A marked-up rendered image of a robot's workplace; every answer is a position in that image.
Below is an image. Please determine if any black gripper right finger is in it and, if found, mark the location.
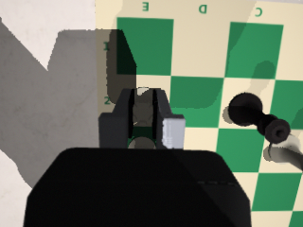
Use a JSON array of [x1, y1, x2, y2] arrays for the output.
[[152, 89, 186, 149]]

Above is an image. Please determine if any green and cream chessboard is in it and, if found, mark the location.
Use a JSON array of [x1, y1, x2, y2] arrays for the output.
[[95, 0, 303, 227]]

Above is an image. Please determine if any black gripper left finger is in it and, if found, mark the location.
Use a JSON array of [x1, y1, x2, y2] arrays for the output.
[[98, 89, 134, 148]]

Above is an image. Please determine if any black chess piece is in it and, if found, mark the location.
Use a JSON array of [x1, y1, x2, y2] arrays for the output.
[[228, 93, 291, 145]]

